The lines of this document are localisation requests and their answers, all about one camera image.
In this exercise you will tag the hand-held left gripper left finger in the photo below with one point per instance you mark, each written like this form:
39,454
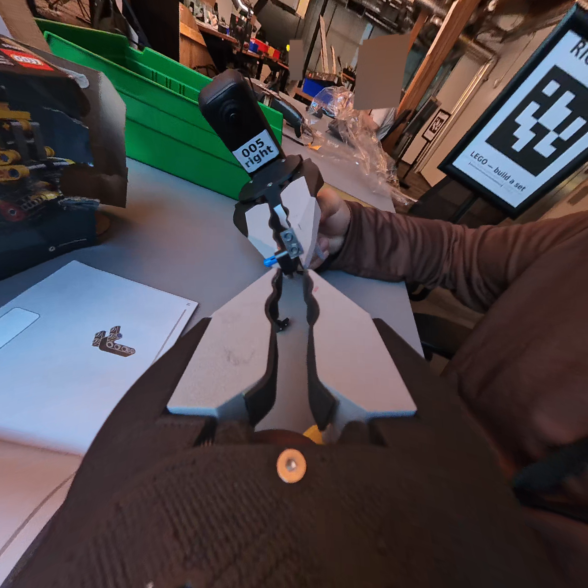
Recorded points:
225,358

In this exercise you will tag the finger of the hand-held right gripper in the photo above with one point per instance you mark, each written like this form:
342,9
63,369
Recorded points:
303,206
259,229

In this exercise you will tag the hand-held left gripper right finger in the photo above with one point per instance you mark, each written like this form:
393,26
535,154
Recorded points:
353,363

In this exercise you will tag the black two-hole lego piece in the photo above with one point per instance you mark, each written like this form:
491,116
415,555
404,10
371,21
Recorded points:
291,241

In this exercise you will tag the black connector with blue pin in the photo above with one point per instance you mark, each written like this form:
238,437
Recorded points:
289,265

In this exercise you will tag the small black lego connector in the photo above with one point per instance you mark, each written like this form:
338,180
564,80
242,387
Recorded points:
282,322

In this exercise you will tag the yellow lego assembly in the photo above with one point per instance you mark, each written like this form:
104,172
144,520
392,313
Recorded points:
313,434

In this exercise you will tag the dark printed lego box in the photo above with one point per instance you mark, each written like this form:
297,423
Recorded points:
46,138

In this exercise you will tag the person's right hand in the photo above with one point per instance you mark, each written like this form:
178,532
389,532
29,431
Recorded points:
333,220

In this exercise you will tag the black handheld device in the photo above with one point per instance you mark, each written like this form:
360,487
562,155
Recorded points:
287,112

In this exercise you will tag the green plastic bin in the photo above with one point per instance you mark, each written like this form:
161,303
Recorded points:
174,76
183,151

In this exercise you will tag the red storage bin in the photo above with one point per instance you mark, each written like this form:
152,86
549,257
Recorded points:
259,46

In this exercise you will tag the blue storage bin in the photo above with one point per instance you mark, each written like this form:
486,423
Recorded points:
317,86

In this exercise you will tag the clear plastic bags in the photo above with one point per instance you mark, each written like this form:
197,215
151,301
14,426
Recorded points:
353,124

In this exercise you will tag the white instruction booklet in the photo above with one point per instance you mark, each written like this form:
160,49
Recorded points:
92,367

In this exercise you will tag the person in brown sweater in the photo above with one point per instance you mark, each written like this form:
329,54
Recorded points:
528,367

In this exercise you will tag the brown cardboard box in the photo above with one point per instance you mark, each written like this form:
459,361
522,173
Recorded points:
23,23

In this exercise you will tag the black framed sign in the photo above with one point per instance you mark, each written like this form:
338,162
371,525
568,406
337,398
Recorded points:
528,115

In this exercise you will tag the small framed wall tag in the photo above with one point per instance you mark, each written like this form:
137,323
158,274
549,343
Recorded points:
436,125

